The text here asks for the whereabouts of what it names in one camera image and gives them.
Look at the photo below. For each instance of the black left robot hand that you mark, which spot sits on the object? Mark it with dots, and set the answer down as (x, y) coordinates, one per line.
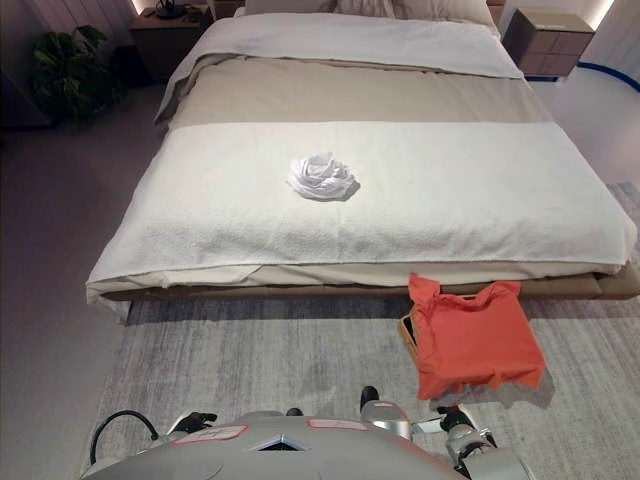
(202, 417)

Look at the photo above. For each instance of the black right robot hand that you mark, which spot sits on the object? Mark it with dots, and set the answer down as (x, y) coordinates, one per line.
(448, 416)

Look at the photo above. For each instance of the white garment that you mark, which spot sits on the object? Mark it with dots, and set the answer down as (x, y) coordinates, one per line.
(322, 177)

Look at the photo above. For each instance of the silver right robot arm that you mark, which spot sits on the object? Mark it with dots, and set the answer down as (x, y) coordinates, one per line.
(492, 460)

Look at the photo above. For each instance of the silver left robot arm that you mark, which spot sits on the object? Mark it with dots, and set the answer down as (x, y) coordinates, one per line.
(177, 430)

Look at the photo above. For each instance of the woven tan basket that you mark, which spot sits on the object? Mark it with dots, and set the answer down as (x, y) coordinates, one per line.
(407, 332)

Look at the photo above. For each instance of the white bed mattress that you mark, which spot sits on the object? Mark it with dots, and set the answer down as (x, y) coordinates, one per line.
(250, 225)

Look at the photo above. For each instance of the beige upholstered bed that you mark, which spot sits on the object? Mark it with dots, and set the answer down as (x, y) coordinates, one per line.
(616, 286)

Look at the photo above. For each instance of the silver right robot leg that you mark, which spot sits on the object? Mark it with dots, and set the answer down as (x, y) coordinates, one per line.
(385, 412)

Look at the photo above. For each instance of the orange t-shirt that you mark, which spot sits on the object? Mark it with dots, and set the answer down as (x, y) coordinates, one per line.
(475, 345)

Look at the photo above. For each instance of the grey streaked rug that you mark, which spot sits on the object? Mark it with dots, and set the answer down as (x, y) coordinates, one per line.
(250, 350)

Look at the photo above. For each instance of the silver robot torso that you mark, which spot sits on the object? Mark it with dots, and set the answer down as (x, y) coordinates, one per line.
(280, 457)

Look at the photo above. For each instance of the beige duvet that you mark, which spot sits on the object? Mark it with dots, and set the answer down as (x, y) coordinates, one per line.
(350, 95)

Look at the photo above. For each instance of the green potted plant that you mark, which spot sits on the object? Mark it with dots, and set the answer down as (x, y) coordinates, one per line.
(70, 70)

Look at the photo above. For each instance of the brown wooden nightstand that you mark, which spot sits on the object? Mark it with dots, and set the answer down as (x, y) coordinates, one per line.
(170, 45)

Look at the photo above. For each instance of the blue curved band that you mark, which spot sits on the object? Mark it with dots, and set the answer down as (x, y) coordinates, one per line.
(612, 72)

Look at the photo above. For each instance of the beige drawer nightstand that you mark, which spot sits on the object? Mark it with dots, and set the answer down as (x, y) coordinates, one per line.
(547, 42)

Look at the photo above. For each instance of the white folded top sheet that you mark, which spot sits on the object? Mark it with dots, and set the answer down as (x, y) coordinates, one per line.
(350, 40)

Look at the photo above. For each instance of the beige pillow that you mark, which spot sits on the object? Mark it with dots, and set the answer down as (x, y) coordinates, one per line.
(300, 5)

